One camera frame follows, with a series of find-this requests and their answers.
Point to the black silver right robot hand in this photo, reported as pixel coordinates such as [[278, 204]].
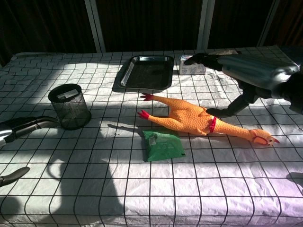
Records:
[[255, 71]]

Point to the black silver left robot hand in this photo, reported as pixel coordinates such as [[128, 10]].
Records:
[[21, 126]]

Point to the orange rubber chicken toy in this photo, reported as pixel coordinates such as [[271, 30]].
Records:
[[184, 113]]

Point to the black mesh pen holder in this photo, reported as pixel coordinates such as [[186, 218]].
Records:
[[71, 111]]

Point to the small white blue carton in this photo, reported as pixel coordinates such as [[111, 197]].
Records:
[[189, 69]]

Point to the dark metal tray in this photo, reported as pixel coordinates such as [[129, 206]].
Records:
[[146, 73]]

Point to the green plastic packet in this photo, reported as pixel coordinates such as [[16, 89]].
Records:
[[163, 146]]

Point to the white black checked tablecloth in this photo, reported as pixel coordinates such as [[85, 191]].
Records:
[[151, 184]]

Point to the grey metal frame post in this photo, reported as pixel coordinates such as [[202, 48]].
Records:
[[268, 23], [95, 28], [205, 23]]

